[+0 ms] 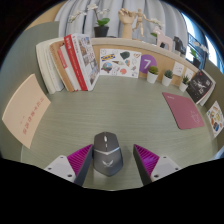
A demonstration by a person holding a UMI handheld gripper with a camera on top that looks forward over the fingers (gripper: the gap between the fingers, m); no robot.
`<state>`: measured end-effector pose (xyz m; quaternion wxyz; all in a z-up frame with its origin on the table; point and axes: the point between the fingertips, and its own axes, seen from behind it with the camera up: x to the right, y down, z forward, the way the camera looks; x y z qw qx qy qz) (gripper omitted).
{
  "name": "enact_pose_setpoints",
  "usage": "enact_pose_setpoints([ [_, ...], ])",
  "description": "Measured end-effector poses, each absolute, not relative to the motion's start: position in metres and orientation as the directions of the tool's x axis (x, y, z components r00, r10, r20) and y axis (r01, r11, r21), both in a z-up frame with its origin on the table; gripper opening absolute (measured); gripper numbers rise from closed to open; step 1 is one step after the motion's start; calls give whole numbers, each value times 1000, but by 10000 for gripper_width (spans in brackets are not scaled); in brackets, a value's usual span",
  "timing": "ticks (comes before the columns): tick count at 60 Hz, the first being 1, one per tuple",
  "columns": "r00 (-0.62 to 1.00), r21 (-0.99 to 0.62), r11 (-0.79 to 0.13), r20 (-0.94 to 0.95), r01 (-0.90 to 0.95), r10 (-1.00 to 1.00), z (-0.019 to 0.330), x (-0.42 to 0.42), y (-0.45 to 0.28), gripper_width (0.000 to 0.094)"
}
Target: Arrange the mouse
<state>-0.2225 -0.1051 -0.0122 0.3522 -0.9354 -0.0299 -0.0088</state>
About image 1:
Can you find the white book behind black book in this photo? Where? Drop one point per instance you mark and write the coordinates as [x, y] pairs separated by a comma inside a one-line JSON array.
[[210, 92]]

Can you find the white illustrated sticker sheet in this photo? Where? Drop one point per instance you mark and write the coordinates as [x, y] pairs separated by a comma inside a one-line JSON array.
[[120, 63]]

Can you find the pink mouse pad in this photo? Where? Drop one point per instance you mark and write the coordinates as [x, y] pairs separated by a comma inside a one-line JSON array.
[[183, 110]]

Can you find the beige book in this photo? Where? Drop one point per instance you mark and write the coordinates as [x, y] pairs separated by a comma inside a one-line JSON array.
[[25, 111]]

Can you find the white orchid plant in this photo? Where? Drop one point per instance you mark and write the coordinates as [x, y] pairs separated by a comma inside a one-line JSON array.
[[156, 23]]

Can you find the white orchid in black pot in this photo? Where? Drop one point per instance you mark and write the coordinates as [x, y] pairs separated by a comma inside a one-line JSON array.
[[101, 31], [196, 61]]

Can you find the wooden desk back shelf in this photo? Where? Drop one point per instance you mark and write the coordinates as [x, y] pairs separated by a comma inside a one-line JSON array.
[[163, 56]]

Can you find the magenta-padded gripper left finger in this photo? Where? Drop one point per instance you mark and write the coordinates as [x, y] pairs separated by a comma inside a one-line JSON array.
[[63, 166]]

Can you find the small potted succulent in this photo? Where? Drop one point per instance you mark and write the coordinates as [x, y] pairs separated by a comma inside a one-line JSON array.
[[166, 81], [152, 77], [183, 87]]

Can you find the cork-brown book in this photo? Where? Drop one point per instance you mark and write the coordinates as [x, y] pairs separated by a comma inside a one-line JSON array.
[[61, 70]]

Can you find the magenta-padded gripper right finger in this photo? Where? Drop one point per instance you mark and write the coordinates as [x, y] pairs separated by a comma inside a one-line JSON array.
[[163, 166]]

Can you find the grey curtain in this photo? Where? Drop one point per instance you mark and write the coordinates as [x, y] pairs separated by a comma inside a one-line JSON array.
[[113, 13]]

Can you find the black-cover book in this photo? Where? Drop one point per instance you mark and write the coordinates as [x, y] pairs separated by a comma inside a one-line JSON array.
[[199, 86]]

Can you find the wooden hand model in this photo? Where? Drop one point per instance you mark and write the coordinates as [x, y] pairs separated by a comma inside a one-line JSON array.
[[127, 23]]

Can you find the black horse figurine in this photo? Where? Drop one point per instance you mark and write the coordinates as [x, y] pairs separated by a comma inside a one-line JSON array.
[[180, 45]]

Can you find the thick white book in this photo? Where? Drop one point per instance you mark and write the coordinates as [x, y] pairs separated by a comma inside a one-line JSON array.
[[46, 66]]

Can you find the pink horse figurine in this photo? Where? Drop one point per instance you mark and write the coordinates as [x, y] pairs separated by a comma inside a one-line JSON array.
[[164, 39]]

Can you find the wooden artist mannequin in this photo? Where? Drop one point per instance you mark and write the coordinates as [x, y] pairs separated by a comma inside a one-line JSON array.
[[141, 21]]

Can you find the dark grey computer mouse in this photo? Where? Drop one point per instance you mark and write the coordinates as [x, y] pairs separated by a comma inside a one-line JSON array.
[[107, 156]]

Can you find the colourful sticker card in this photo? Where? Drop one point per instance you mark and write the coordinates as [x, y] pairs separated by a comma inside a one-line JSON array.
[[216, 118]]

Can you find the purple round number sticker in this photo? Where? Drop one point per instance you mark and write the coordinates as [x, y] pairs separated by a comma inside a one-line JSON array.
[[146, 61]]

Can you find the red-spined white book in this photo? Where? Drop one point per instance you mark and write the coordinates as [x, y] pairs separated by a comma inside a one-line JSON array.
[[75, 63]]

